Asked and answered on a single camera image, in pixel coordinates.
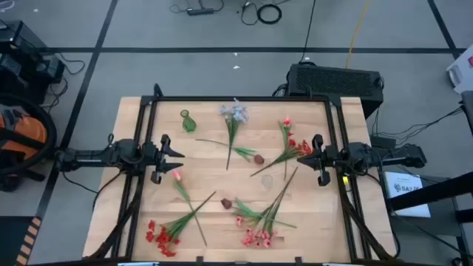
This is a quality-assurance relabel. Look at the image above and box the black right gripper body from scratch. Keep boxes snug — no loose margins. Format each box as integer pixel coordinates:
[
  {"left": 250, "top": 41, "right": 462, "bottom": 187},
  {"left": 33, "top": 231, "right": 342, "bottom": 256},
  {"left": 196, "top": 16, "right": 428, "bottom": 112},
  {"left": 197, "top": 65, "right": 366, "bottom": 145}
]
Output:
[{"left": 321, "top": 143, "right": 350, "bottom": 174}]

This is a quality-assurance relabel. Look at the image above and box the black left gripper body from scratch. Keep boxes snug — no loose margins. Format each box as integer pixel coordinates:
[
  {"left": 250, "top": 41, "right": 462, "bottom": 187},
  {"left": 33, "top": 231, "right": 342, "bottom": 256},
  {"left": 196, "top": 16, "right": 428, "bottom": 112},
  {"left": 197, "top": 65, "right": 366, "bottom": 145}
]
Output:
[{"left": 142, "top": 141, "right": 166, "bottom": 175}]

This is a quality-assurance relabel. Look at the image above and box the sparse red flower bunch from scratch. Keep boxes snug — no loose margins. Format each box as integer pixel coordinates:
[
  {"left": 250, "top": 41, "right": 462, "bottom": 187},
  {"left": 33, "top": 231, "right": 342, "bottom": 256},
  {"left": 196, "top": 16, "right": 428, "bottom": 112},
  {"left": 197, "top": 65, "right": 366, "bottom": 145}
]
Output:
[{"left": 250, "top": 138, "right": 314, "bottom": 177}]

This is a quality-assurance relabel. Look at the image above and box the dark red tulip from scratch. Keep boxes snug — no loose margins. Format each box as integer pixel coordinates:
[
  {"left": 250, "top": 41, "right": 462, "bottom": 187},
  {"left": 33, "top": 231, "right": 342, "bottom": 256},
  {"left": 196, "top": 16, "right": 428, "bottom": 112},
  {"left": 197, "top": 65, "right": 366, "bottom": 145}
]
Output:
[
  {"left": 194, "top": 138, "right": 265, "bottom": 166},
  {"left": 220, "top": 197, "right": 298, "bottom": 229}
]

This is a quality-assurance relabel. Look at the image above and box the dense red flower bunch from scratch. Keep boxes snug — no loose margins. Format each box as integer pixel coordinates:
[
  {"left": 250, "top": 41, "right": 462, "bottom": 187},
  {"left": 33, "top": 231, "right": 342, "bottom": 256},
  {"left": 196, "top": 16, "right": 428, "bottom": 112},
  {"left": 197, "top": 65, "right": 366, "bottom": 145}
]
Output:
[{"left": 145, "top": 190, "right": 217, "bottom": 259}]

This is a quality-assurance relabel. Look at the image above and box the pale blue flower bunch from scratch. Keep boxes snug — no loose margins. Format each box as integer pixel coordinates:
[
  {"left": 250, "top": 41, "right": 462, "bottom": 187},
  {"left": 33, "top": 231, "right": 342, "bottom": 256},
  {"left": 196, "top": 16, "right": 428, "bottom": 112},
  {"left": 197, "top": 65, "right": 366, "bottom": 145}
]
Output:
[{"left": 219, "top": 98, "right": 250, "bottom": 171}]

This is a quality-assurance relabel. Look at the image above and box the pink veined flower bunch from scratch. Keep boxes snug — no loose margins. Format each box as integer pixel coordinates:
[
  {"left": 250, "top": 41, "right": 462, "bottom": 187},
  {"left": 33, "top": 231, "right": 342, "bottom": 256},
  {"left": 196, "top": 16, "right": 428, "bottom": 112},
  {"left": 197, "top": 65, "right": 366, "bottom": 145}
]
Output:
[{"left": 235, "top": 166, "right": 299, "bottom": 249}]

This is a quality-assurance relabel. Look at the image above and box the green glass vase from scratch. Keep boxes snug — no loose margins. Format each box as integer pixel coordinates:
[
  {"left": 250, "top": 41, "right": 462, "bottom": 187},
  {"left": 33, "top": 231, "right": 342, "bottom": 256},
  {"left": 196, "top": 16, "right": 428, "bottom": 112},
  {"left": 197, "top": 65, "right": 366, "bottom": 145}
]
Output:
[{"left": 180, "top": 109, "right": 197, "bottom": 133}]

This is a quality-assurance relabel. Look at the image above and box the black power adapter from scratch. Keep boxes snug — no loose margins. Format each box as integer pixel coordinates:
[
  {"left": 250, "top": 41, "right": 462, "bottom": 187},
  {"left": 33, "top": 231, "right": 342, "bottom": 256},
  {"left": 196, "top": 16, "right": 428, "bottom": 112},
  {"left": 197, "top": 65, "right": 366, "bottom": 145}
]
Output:
[{"left": 370, "top": 135, "right": 398, "bottom": 148}]

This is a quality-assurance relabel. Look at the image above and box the black computer case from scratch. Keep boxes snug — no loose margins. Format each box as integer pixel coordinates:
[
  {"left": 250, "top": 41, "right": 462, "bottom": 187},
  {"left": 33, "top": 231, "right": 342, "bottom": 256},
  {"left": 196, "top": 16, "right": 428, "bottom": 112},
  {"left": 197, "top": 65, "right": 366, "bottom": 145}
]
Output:
[{"left": 287, "top": 62, "right": 384, "bottom": 120}]

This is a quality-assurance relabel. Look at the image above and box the white printed paper sheet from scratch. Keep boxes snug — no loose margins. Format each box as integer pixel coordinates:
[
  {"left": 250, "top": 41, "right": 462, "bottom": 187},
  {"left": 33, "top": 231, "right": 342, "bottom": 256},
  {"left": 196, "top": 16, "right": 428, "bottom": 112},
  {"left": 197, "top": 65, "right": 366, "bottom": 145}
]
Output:
[{"left": 384, "top": 171, "right": 432, "bottom": 219}]

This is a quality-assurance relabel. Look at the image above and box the black metal stand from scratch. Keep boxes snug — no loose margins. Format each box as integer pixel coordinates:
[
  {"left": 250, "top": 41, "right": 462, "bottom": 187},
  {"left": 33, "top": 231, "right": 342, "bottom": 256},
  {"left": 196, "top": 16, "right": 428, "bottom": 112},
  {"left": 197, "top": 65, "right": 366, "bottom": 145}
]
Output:
[{"left": 386, "top": 90, "right": 473, "bottom": 266}]

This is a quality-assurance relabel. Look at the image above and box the orange black vacuum cleaner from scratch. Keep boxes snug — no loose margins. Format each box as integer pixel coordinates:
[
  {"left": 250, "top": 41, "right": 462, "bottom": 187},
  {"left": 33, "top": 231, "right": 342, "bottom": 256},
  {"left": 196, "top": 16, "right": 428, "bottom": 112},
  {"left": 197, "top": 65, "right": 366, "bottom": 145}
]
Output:
[{"left": 0, "top": 92, "right": 64, "bottom": 193}]

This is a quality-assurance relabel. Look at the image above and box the black power strip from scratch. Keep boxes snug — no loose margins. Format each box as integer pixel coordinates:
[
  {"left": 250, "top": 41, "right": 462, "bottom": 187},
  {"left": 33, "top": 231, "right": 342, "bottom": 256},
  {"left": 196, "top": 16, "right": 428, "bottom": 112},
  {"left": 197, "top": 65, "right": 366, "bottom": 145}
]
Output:
[{"left": 186, "top": 7, "right": 215, "bottom": 16}]

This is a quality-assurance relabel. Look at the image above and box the white box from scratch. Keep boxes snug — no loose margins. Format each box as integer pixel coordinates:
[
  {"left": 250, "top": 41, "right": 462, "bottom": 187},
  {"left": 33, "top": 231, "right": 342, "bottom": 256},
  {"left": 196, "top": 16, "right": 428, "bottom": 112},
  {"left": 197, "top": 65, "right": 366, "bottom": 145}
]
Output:
[{"left": 446, "top": 44, "right": 473, "bottom": 95}]

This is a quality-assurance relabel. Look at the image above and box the black equipment case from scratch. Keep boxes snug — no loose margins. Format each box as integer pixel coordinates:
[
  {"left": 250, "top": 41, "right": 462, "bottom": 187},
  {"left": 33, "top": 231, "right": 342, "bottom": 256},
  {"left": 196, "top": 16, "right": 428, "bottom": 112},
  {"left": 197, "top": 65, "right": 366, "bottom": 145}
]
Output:
[
  {"left": 0, "top": 53, "right": 67, "bottom": 105},
  {"left": 0, "top": 20, "right": 47, "bottom": 56}
]

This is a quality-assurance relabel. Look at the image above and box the black mat hazard striped edge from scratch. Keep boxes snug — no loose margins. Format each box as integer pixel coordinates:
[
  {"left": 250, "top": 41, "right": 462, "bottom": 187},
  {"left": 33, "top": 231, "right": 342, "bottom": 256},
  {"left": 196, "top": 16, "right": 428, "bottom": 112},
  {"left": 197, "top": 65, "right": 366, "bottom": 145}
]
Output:
[{"left": 0, "top": 216, "right": 42, "bottom": 266}]

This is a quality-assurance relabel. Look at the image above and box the black metal table frame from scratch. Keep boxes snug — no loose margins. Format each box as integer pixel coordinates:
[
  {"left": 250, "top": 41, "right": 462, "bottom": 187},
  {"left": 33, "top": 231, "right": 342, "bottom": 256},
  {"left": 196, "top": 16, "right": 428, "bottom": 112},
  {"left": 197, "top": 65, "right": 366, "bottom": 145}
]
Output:
[{"left": 83, "top": 83, "right": 404, "bottom": 266}]

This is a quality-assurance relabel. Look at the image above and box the long black cable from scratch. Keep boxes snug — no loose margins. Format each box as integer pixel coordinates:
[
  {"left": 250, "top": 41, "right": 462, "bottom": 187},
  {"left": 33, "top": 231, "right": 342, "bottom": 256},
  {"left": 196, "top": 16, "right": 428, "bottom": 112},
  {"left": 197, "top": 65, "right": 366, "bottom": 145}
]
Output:
[{"left": 298, "top": 0, "right": 317, "bottom": 64}]

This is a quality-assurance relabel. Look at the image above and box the yellow cable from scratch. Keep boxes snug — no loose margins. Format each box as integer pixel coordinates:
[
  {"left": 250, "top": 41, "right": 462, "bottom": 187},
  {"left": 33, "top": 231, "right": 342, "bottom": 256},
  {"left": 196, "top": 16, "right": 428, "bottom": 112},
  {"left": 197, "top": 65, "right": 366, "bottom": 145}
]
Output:
[{"left": 344, "top": 0, "right": 372, "bottom": 70}]

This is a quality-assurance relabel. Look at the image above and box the coiled black cable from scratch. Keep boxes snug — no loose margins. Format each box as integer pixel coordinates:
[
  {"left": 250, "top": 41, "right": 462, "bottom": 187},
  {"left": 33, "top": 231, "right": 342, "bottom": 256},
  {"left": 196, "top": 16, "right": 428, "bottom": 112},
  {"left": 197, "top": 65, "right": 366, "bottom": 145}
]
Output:
[{"left": 256, "top": 3, "right": 283, "bottom": 26}]

